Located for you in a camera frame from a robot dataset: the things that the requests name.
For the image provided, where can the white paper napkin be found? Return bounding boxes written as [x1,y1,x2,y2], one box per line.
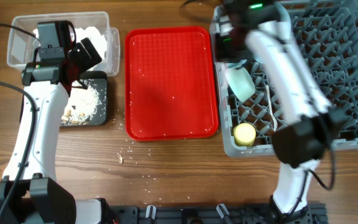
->
[26,21,120,75]

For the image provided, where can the green bowl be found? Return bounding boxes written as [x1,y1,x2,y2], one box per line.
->
[224,65,255,102]

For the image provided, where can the rice and food scraps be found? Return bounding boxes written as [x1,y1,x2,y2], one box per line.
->
[60,79,106,126]

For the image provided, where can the yellow cup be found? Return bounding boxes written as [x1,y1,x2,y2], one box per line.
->
[233,123,256,147]

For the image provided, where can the light blue bowl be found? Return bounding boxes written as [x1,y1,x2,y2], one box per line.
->
[219,22,233,36]

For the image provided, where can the light blue plate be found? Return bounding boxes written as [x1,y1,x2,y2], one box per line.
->
[253,1,292,55]

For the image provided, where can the white plastic spoon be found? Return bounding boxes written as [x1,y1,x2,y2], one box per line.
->
[265,85,278,132]

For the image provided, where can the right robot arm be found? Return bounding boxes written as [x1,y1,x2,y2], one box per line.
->
[214,1,347,223]

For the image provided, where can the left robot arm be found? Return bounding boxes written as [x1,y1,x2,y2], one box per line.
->
[0,21,117,223]

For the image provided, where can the grey dishwasher rack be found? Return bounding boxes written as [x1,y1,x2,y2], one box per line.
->
[214,1,358,157]

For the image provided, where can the black plastic tray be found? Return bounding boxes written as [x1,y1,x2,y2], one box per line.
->
[19,76,108,131]

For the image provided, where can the clear plastic bin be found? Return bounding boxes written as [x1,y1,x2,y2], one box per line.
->
[7,11,121,71]

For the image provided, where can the red serving tray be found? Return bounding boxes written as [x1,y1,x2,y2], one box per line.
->
[124,26,219,141]

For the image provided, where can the food scrap on table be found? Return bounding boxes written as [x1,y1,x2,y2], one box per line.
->
[118,154,124,164]

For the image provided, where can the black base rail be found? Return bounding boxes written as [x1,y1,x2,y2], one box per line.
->
[104,203,328,224]

